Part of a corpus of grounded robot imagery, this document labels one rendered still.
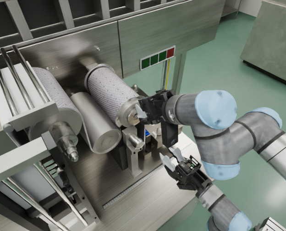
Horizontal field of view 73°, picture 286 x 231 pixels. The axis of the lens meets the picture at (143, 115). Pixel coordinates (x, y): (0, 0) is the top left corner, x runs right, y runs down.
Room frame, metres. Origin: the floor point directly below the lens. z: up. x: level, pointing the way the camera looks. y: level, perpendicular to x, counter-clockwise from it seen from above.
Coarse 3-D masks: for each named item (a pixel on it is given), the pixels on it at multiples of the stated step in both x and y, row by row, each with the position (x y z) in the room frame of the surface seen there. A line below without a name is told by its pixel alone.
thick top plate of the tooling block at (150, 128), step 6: (138, 90) 0.88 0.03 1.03; (144, 96) 0.83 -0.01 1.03; (150, 126) 0.61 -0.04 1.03; (156, 126) 0.61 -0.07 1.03; (180, 126) 0.61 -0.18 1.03; (150, 132) 0.57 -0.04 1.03; (180, 132) 0.61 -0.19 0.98; (156, 138) 0.54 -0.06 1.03; (156, 144) 0.52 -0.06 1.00; (162, 144) 0.54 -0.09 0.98
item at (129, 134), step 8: (128, 128) 0.45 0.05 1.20; (136, 128) 0.45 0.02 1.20; (128, 136) 0.43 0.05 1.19; (136, 136) 0.43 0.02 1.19; (128, 144) 0.43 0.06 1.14; (128, 152) 0.43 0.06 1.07; (136, 152) 0.41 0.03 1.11; (128, 160) 0.44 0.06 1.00; (136, 160) 0.44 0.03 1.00; (128, 168) 0.45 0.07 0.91; (136, 168) 0.43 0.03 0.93; (136, 176) 0.41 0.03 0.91
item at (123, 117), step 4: (136, 100) 0.50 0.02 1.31; (128, 104) 0.48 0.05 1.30; (132, 104) 0.48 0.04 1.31; (128, 108) 0.47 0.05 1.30; (124, 112) 0.46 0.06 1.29; (120, 116) 0.46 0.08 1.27; (124, 116) 0.46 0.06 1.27; (120, 120) 0.45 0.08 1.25; (124, 120) 0.46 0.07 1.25; (124, 124) 0.45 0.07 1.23; (128, 124) 0.46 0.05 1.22; (132, 124) 0.48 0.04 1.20
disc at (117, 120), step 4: (136, 96) 0.50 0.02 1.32; (140, 96) 0.51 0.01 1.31; (128, 100) 0.48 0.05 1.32; (132, 100) 0.49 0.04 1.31; (124, 104) 0.47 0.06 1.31; (120, 108) 0.46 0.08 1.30; (124, 108) 0.47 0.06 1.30; (120, 112) 0.46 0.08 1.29; (116, 116) 0.45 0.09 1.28; (116, 120) 0.45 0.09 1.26; (116, 124) 0.45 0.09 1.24; (120, 124) 0.46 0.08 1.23; (136, 124) 0.50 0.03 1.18; (124, 128) 0.46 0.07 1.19
